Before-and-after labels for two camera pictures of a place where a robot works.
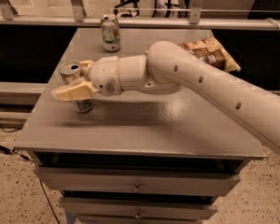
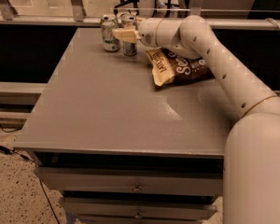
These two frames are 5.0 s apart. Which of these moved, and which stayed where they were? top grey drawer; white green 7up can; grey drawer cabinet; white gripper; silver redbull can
Moved: white gripper; silver redbull can
Stayed: white green 7up can; grey drawer cabinet; top grey drawer
